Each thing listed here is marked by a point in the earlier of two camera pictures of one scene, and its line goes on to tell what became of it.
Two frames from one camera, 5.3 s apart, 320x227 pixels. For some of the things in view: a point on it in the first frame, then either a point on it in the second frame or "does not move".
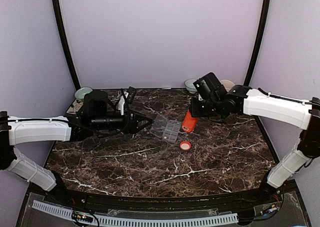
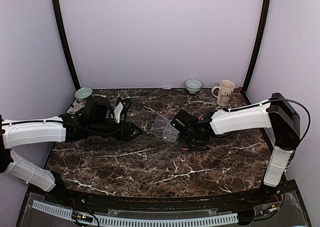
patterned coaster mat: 75,106 does not move
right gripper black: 195,111 to 182,143
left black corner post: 75,78 does not move
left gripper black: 132,124 to 131,127
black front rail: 252,195 does not move
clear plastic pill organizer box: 167,129 does not move
